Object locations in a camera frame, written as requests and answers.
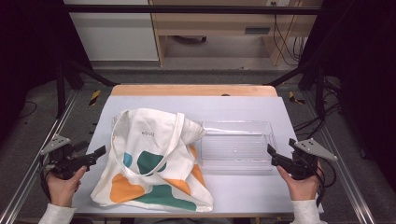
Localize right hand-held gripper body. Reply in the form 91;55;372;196
288;138;338;181

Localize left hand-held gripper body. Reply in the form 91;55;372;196
40;133;94;181

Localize clear plastic container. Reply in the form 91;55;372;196
199;119;278;175

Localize cream patterned tote bag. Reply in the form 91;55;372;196
90;107;215;213

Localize person's right hand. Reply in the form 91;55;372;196
276;161;322;202

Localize person's left hand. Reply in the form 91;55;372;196
46;165;88;208

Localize yellow black tape strip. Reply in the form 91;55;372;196
288;91;306;105
89;90;102;106

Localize white table cover sheet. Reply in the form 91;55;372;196
72;94;325;216

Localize black curtain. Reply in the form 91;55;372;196
299;0;396;190
0;0;93;147

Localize white cabinet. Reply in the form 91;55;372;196
63;0;160;62

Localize light wooden desk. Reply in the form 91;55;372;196
148;0;323;67

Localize aluminium rail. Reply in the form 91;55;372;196
0;89;79;224
302;90;376;224

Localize right hand-held gripper cable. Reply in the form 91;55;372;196
314;157;338;207

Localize hand-held gripper cable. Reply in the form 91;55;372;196
38;154;54;202
314;157;338;207

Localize left hand-held gripper cable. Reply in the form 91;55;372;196
38;154;54;202

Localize black floor cables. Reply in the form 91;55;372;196
292;76;343;139

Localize thin black floor cable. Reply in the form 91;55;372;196
18;100;38;119

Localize black frame strut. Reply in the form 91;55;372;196
266;60;327;119
55;59;119;119

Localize black hanging cables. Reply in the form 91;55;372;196
271;1;308;67

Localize black horizontal frame bar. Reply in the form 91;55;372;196
64;4;323;16

